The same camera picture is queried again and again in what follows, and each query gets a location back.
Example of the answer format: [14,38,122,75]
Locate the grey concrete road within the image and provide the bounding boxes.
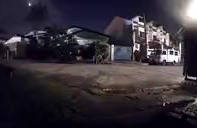
[0,59,197,128]

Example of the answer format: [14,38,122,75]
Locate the pale blue gate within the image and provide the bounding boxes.
[113,45,134,62]

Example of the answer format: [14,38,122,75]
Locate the low house with pitched roof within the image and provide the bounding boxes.
[23,25,111,62]

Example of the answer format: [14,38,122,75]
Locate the dark bushes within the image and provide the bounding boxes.
[25,35,110,64]

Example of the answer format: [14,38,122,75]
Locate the tall white building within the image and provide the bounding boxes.
[103,14,171,62]

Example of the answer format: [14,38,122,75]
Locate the white van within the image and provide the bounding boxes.
[148,48,181,66]

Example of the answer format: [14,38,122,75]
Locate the small house with pale roof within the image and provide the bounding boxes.
[0,35,31,60]

